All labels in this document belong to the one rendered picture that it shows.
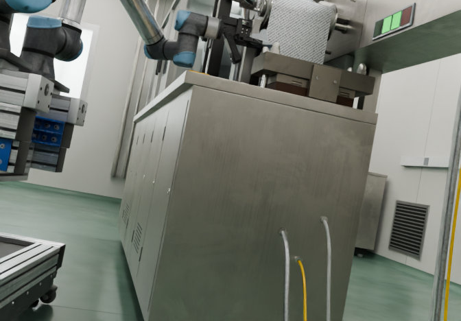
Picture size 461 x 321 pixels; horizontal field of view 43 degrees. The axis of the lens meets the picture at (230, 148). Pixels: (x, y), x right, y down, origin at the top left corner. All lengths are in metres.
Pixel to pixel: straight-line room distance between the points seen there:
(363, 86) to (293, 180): 0.42
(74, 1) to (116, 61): 5.36
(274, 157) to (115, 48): 5.98
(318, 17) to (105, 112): 5.60
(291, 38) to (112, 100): 5.59
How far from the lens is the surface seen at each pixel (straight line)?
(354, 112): 1.96
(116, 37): 7.73
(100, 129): 7.59
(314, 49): 2.20
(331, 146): 1.92
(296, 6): 2.21
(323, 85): 1.96
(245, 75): 2.19
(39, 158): 2.12
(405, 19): 1.89
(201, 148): 1.79
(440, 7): 1.75
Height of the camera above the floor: 0.60
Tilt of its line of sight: 3 degrees up
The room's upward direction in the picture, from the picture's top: 11 degrees clockwise
